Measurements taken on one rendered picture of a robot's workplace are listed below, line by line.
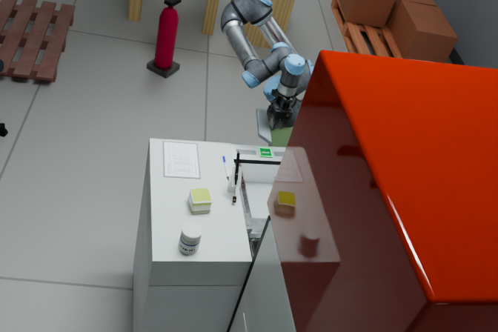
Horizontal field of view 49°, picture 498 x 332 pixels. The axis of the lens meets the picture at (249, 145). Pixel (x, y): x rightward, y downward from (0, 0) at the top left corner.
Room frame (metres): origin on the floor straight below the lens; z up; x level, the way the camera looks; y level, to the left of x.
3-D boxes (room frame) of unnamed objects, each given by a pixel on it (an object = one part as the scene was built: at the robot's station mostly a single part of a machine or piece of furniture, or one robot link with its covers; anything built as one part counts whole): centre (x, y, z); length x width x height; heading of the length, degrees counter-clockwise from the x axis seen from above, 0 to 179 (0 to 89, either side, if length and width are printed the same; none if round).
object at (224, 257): (1.47, 0.14, 0.89); 0.62 x 0.35 x 0.14; 19
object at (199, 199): (1.41, 0.12, 1.00); 0.07 x 0.07 x 0.07; 26
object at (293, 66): (1.81, -0.08, 1.41); 0.09 x 0.08 x 0.11; 28
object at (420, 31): (5.15, -0.99, 0.24); 1.28 x 0.88 x 0.47; 13
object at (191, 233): (1.21, 0.11, 1.01); 0.07 x 0.07 x 0.10
